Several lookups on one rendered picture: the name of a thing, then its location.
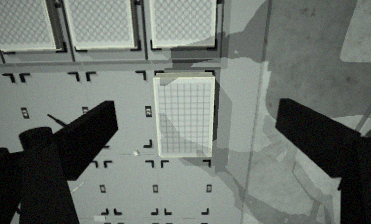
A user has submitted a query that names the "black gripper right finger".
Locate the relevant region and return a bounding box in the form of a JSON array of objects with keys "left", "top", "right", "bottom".
[{"left": 275, "top": 98, "right": 371, "bottom": 224}]

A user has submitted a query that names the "white deep-well block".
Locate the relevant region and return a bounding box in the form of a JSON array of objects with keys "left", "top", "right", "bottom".
[{"left": 153, "top": 72, "right": 215, "bottom": 157}]

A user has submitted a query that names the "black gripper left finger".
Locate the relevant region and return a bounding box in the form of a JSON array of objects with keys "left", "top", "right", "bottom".
[{"left": 0, "top": 101, "right": 118, "bottom": 224}]

